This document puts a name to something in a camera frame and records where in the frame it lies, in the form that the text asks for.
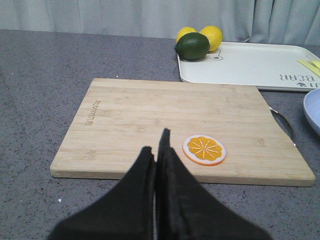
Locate yellow-green peel pieces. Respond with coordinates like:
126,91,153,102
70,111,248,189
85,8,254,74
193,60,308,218
297,59,320,77

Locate light blue plate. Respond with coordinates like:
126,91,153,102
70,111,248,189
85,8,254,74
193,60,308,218
303,88,320,136

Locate metal cutting board handle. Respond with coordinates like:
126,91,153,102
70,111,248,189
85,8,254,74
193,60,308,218
269,106,296,146

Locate orange slice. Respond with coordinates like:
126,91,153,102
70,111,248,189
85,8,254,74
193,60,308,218
182,134,227,166

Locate green lime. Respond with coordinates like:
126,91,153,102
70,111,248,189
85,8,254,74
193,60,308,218
174,32,210,61

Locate cream white tray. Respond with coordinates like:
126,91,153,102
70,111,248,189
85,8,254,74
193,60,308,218
177,42,320,92

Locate yellow lemon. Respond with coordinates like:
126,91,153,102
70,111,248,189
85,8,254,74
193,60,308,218
175,26,198,43
199,25,223,52

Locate grey curtain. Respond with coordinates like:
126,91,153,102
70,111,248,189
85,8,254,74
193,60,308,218
0,0,320,46

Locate wooden cutting board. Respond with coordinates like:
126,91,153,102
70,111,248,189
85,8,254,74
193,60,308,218
50,78,316,187

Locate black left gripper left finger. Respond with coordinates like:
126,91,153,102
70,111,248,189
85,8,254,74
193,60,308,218
48,146,156,240

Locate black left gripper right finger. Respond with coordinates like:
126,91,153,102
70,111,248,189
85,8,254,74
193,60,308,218
155,128,272,240

